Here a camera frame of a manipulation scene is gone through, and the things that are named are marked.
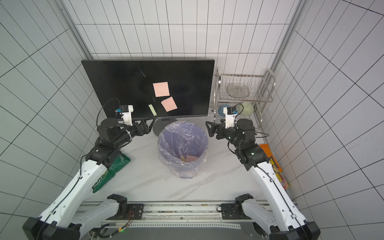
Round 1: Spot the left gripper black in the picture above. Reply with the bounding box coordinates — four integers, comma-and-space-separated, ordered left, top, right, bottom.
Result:
113, 117, 157, 147

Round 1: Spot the green narrow sticky note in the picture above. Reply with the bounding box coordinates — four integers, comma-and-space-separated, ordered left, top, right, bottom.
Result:
148, 104, 157, 117

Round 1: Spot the pink sticky note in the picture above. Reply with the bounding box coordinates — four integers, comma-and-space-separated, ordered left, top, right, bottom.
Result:
161, 97, 178, 112
153, 82, 170, 98
182, 155, 199, 163

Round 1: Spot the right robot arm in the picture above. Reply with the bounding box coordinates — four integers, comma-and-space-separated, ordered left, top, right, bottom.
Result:
206, 119, 321, 240

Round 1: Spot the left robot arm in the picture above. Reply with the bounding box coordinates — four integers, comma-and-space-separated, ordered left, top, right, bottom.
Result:
23, 118, 153, 240

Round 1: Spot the round grey monitor stand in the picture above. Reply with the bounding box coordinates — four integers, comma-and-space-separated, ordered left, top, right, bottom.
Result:
152, 118, 177, 136

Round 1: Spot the black computer monitor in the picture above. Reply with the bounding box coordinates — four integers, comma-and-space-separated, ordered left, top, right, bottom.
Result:
82, 60, 215, 120

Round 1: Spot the blue ceramic bowl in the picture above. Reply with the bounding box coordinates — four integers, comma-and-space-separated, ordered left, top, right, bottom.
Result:
218, 104, 230, 117

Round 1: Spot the green ceramic bowl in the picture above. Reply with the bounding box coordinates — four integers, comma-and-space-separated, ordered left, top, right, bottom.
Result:
239, 102, 254, 116

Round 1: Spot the purple bin with plastic bag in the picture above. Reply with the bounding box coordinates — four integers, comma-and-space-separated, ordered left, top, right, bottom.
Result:
157, 121, 209, 179

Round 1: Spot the clear glass plate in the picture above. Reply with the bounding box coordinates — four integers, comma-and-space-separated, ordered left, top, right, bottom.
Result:
226, 84, 250, 99

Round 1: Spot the green snack bag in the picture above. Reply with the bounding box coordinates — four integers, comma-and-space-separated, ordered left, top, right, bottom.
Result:
92, 154, 131, 193

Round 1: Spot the orange snack bag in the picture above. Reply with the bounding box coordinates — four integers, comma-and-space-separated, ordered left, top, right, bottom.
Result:
260, 144, 291, 190

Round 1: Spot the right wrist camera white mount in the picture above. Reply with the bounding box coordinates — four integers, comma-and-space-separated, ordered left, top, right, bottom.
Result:
223, 107, 238, 129

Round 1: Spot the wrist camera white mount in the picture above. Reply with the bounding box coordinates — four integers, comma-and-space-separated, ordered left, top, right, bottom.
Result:
223, 107, 238, 129
116, 105, 134, 126

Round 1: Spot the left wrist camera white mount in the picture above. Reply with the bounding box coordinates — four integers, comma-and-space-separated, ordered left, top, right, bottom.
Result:
116, 105, 134, 126

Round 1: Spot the metal wire dish rack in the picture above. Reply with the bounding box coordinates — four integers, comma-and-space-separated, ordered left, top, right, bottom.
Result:
212, 69, 276, 122

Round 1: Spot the metal base rail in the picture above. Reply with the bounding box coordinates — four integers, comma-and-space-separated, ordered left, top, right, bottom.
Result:
70, 200, 269, 240

